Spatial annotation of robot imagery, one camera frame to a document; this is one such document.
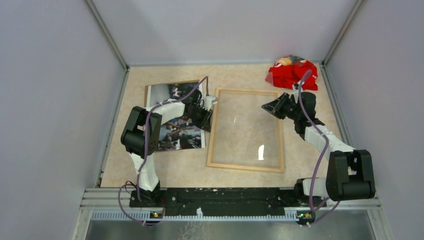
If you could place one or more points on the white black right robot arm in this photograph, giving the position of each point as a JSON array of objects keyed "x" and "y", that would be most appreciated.
[{"x": 350, "y": 174}]

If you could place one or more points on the light wooden picture frame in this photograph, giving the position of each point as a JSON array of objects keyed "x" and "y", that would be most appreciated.
[{"x": 212, "y": 139}]

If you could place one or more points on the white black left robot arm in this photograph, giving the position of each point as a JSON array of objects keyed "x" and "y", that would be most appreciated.
[{"x": 141, "y": 133}]

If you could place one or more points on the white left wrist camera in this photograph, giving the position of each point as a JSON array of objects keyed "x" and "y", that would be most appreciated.
[{"x": 209, "y": 101}]

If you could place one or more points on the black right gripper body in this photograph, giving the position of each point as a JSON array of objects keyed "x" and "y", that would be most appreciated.
[{"x": 286, "y": 107}]

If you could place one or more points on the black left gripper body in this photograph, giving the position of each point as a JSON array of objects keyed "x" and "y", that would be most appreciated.
[{"x": 199, "y": 116}]

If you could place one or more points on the printed street photo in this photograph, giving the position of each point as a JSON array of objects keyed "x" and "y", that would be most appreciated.
[{"x": 180, "y": 133}]

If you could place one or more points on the red crumpled cloth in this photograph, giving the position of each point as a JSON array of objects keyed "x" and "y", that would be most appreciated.
[{"x": 289, "y": 70}]

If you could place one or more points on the clear acrylic sheet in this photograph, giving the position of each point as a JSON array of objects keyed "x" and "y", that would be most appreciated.
[{"x": 246, "y": 129}]

